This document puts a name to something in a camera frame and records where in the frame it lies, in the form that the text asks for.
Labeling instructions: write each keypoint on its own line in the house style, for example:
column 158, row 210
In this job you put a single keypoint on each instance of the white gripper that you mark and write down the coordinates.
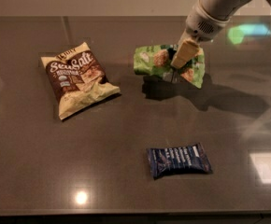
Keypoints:
column 202, row 26

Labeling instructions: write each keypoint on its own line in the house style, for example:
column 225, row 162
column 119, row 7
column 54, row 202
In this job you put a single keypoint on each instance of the green rice chip bag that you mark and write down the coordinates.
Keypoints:
column 156, row 61

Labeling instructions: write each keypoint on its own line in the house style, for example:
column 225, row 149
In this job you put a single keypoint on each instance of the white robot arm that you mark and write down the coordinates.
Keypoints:
column 223, row 9

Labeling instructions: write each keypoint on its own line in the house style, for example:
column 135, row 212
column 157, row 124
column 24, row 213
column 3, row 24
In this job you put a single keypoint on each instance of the brown sea salt chip bag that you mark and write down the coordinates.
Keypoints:
column 78, row 80

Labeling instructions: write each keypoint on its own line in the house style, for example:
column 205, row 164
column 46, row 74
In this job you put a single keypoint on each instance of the dark blue snack bar wrapper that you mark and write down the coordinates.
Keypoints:
column 178, row 160

